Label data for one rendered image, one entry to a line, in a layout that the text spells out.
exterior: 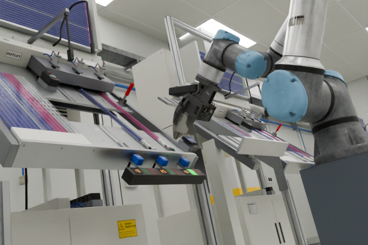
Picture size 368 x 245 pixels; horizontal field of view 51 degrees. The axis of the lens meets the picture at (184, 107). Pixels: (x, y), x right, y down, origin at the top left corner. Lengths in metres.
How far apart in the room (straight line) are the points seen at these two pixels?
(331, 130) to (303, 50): 0.21
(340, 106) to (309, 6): 0.26
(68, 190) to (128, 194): 0.67
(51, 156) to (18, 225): 0.33
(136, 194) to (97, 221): 2.49
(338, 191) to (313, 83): 0.25
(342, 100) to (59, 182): 2.73
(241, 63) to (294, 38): 0.18
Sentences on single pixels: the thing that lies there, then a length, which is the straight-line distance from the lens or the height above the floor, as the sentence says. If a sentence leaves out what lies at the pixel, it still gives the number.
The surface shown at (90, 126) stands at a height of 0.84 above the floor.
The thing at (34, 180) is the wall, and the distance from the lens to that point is 3.30.
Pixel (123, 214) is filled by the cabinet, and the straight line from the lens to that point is 1.53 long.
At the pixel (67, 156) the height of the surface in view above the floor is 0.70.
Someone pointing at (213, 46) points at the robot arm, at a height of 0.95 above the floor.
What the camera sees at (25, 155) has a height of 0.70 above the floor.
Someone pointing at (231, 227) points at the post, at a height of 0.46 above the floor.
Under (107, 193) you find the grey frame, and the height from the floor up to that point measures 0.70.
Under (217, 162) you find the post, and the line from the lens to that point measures 1.62.
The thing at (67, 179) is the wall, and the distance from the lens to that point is 3.46.
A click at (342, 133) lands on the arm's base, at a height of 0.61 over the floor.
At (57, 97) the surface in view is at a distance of 1.44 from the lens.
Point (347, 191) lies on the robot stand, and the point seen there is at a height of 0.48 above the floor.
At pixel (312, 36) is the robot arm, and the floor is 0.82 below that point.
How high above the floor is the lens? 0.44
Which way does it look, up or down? 19 degrees up
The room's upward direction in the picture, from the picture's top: 12 degrees counter-clockwise
